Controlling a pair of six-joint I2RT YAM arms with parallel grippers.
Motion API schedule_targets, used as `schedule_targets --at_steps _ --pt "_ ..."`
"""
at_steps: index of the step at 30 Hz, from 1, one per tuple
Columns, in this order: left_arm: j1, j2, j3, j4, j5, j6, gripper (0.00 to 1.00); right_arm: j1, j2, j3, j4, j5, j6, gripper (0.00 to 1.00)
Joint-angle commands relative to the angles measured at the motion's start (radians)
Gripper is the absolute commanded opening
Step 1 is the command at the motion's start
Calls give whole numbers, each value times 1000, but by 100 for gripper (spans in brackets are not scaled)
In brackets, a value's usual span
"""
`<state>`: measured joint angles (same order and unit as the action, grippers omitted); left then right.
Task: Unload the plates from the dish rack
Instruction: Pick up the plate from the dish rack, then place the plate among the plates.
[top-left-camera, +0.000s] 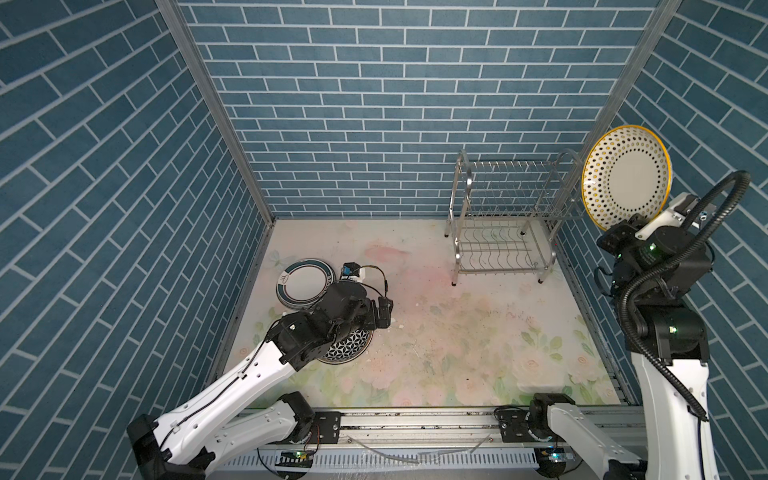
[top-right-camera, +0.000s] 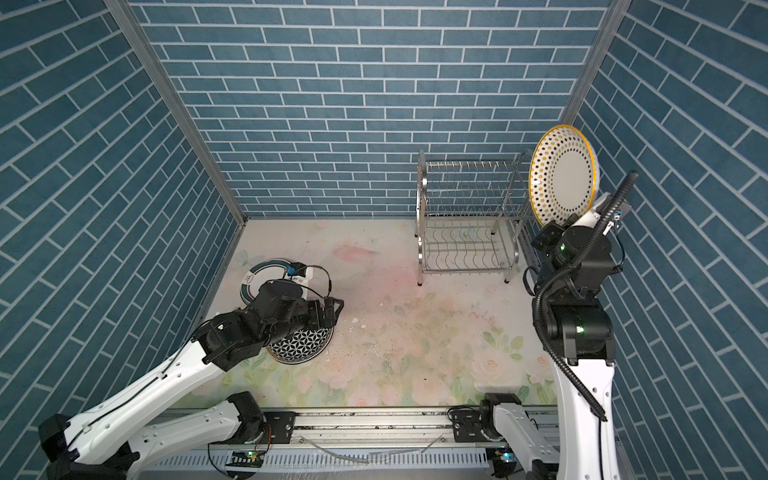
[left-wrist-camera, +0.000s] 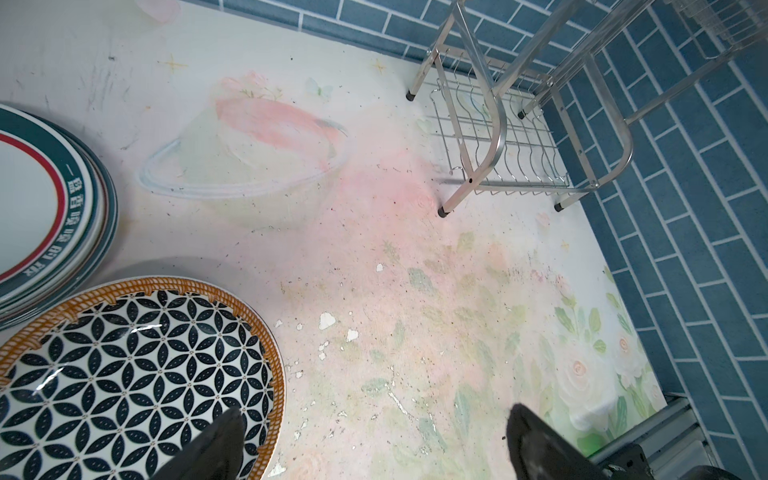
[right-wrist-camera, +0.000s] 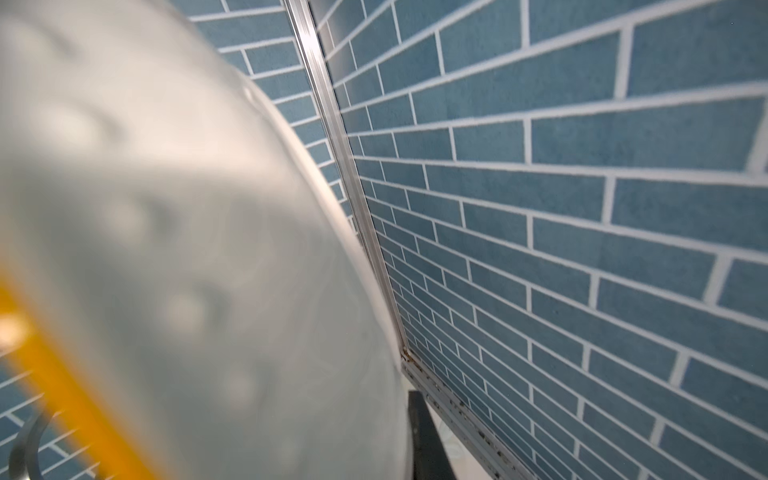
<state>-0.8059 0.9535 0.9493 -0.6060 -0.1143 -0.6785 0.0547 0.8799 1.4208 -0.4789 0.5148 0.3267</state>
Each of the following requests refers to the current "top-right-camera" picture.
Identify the aluminium right corner post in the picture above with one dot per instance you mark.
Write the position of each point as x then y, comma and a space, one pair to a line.
575, 35

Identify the aluminium left corner post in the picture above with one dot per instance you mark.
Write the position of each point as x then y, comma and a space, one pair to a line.
127, 22

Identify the stainless steel dish rack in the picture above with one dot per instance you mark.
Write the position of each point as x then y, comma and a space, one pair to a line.
470, 214

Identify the yellow rimmed plate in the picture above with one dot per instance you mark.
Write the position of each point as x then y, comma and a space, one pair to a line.
563, 177

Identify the aluminium corner post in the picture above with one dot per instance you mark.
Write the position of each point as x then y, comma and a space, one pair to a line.
575, 35
127, 22

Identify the black white geometric pattern plate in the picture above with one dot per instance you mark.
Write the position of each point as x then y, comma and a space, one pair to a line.
301, 346

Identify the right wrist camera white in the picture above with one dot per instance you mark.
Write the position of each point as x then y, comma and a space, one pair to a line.
597, 211

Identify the base circuit board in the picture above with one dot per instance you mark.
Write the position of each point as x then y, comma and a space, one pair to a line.
252, 459
503, 462

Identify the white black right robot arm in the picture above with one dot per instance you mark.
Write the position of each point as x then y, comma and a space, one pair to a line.
579, 337

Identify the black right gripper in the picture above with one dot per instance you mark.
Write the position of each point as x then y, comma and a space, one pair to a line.
552, 233

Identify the left base circuit board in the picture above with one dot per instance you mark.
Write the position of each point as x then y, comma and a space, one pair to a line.
252, 459

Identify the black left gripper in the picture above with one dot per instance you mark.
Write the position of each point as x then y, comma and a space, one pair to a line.
320, 322

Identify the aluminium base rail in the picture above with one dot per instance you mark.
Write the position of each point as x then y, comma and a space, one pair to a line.
308, 441

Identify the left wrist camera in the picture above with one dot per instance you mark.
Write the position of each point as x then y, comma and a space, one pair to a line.
282, 291

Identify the right base circuit board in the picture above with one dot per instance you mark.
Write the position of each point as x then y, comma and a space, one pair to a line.
503, 462

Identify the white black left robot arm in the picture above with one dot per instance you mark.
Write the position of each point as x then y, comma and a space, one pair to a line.
119, 437

